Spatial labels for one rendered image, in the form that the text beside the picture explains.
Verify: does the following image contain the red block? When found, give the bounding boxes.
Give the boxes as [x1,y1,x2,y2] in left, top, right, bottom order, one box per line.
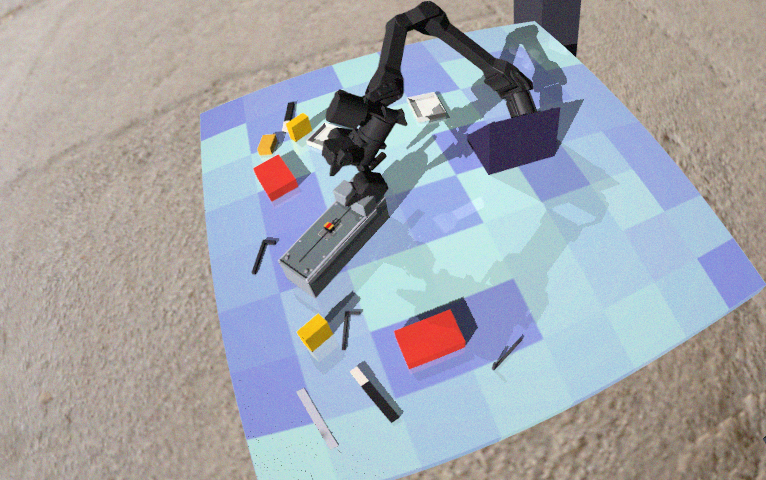
[254,154,299,202]
[394,309,466,369]

